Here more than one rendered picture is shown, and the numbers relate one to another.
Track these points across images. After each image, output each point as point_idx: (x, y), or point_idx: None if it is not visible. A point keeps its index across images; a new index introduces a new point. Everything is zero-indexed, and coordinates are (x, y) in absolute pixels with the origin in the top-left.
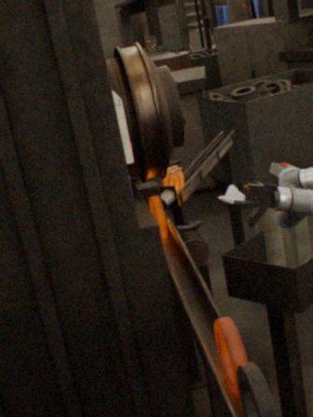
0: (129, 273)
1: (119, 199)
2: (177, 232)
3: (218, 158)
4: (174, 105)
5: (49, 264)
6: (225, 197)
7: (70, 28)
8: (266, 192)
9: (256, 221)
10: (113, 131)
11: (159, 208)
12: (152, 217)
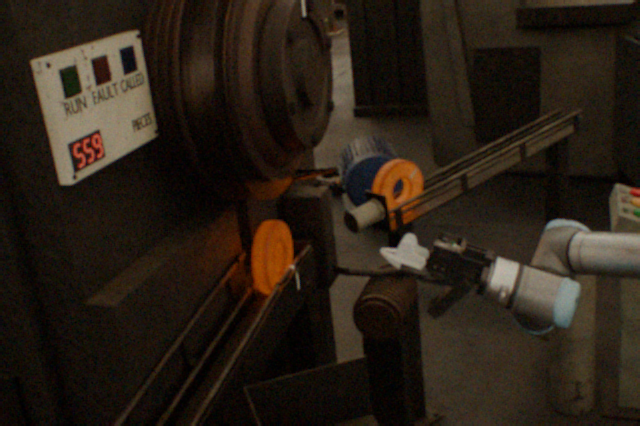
0: (71, 371)
1: (46, 245)
2: (272, 297)
3: (522, 156)
4: (272, 76)
5: None
6: (391, 254)
7: None
8: (469, 264)
9: (442, 309)
10: (27, 121)
11: (261, 246)
12: (135, 283)
